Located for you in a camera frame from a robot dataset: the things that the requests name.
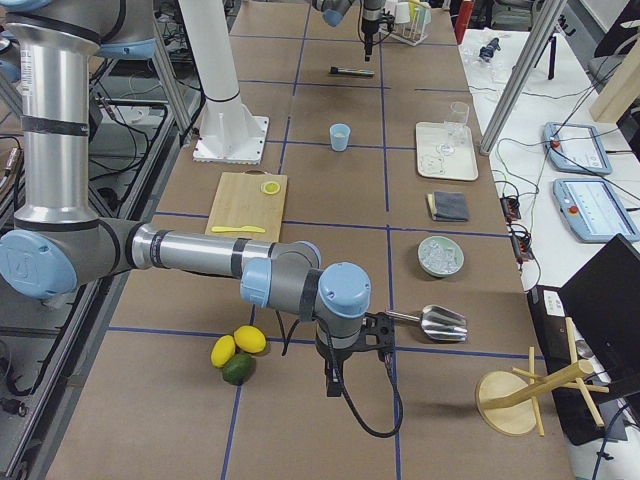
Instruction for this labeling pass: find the green bowl of ice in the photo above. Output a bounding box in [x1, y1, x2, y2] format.
[417, 236, 464, 278]

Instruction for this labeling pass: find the grey folded cloth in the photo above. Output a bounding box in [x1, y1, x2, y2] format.
[426, 191, 469, 222]

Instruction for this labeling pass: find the blue folded umbrella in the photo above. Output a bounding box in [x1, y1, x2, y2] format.
[479, 37, 501, 62]

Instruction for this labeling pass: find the clear wine glass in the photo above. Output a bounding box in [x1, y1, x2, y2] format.
[441, 101, 469, 154]

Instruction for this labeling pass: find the far blue teach pendant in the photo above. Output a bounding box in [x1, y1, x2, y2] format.
[542, 122, 613, 175]

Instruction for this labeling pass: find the cream bear serving tray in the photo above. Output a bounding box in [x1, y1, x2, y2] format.
[415, 122, 479, 181]

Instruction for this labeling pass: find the aluminium frame post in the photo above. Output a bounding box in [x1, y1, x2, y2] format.
[479, 0, 567, 156]

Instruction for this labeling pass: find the near blue teach pendant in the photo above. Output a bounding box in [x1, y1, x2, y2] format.
[552, 179, 639, 243]

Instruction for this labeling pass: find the blue teach pendant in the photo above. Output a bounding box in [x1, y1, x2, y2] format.
[552, 179, 639, 243]
[542, 122, 613, 175]

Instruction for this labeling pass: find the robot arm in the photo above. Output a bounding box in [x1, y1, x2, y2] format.
[309, 0, 385, 62]
[1, 1, 371, 396]

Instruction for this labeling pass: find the light blue plastic cup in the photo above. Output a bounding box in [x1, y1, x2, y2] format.
[329, 123, 351, 152]

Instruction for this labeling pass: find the wooden mug tree stand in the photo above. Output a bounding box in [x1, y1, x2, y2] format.
[475, 317, 609, 436]

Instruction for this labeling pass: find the white wire cup rack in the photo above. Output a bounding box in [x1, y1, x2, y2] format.
[379, 1, 430, 46]

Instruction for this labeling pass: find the yellow cup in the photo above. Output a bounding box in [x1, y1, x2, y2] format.
[409, 0, 421, 20]

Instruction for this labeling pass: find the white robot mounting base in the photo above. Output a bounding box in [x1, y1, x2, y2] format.
[179, 0, 269, 165]

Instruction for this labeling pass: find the wooden cutting board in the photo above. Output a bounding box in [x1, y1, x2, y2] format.
[205, 172, 288, 242]

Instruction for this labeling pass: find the metal ice scoop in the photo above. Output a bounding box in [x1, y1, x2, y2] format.
[385, 305, 468, 343]

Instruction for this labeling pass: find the red cylinder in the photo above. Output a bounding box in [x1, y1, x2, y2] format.
[455, 0, 475, 35]

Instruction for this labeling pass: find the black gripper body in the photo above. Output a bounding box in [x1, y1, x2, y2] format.
[361, 0, 382, 34]
[315, 335, 368, 368]

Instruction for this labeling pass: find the mint green cup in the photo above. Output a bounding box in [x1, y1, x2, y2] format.
[416, 2, 431, 30]

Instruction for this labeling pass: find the yellow plastic knife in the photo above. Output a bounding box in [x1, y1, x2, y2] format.
[210, 225, 266, 234]

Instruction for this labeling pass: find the green lime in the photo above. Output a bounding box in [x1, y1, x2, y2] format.
[222, 352, 253, 385]

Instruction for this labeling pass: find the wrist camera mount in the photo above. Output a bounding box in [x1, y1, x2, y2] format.
[361, 312, 395, 362]
[379, 3, 396, 33]

